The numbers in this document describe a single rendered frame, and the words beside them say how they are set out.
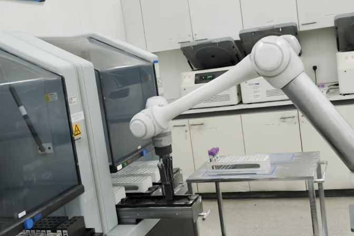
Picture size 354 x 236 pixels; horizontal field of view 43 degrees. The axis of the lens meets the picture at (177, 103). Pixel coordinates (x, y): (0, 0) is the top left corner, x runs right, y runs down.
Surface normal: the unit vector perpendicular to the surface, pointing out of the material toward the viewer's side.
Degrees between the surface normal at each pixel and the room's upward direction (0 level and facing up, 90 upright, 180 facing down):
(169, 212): 90
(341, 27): 142
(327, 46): 90
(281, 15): 90
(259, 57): 86
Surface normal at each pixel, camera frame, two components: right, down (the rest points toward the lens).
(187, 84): -0.38, -0.39
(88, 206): 0.93, -0.09
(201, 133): -0.32, 0.14
